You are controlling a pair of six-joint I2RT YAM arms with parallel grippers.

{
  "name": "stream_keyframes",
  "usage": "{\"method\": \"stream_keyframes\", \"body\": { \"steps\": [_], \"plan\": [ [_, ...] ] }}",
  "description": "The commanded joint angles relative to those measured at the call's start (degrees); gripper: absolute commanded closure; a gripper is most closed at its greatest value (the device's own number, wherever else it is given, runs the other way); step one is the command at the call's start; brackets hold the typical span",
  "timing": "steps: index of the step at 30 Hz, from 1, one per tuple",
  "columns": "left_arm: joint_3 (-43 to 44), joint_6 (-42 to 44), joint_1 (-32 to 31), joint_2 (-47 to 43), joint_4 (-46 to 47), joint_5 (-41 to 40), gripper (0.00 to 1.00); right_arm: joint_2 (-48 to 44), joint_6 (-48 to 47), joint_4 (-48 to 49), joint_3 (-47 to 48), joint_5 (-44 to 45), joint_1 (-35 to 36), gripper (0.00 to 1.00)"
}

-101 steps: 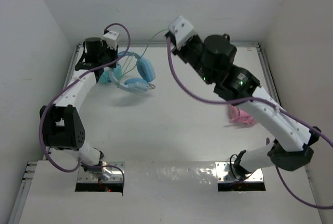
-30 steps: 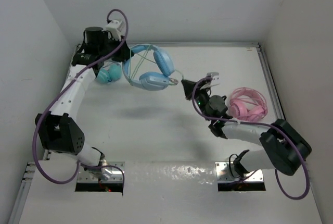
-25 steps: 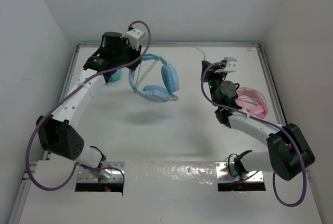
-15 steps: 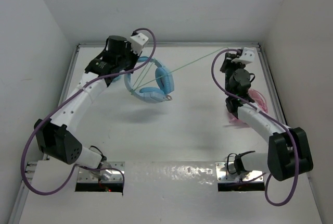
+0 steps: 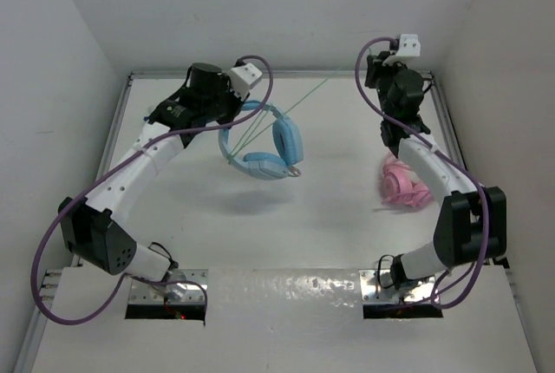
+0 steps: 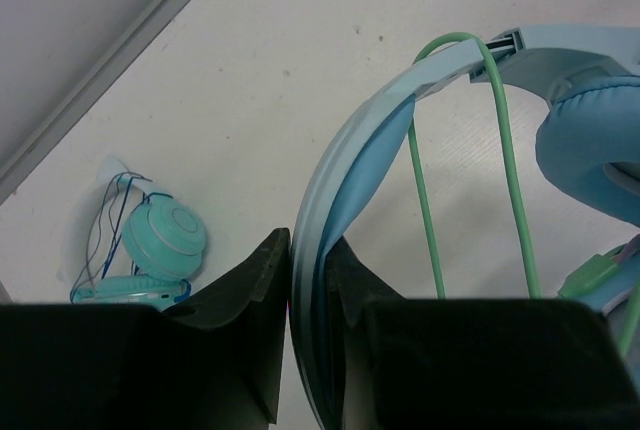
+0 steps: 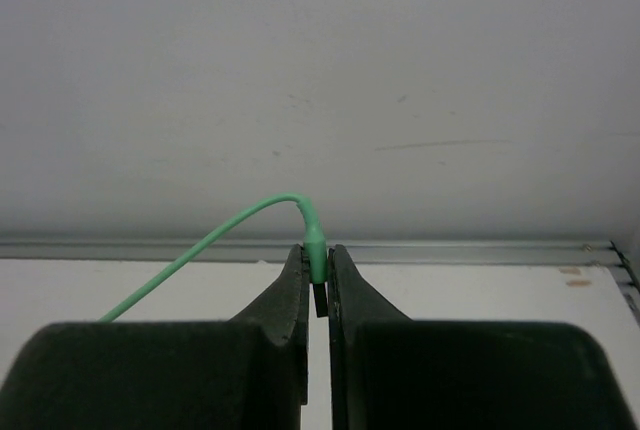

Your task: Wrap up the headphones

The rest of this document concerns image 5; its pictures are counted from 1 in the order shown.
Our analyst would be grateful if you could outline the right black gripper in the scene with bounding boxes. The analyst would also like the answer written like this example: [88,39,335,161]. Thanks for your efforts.
[366,50,410,120]

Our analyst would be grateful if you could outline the green headphone cable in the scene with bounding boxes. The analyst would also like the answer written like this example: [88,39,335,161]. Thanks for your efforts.
[229,49,374,161]

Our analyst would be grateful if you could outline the light blue headphones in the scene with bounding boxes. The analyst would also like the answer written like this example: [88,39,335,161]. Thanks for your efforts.
[218,103,304,180]

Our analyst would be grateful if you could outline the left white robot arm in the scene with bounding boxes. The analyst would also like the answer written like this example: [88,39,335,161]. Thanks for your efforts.
[60,62,250,282]

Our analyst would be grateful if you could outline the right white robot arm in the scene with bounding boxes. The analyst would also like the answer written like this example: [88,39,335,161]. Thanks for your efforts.
[356,46,507,290]

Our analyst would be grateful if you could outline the pink headphones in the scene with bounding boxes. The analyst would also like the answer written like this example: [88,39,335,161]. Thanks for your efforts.
[379,153,434,209]

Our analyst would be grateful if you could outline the white front cover board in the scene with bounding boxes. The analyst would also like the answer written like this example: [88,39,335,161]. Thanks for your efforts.
[33,266,535,372]

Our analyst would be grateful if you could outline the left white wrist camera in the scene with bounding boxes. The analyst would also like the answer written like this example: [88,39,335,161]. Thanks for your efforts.
[226,63,263,100]

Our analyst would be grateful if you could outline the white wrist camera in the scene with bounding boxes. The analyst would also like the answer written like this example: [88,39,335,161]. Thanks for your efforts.
[226,63,263,100]
[383,34,421,65]

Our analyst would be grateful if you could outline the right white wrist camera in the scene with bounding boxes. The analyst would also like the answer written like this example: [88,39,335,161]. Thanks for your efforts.
[383,34,421,65]

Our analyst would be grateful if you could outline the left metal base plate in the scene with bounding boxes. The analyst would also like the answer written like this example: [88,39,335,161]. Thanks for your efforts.
[128,269,208,306]

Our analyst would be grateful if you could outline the metal base plate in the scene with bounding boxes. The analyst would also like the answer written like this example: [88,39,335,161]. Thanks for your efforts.
[128,269,208,306]
[359,269,435,305]

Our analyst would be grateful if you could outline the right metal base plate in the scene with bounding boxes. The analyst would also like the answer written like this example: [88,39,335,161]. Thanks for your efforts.
[359,269,435,305]

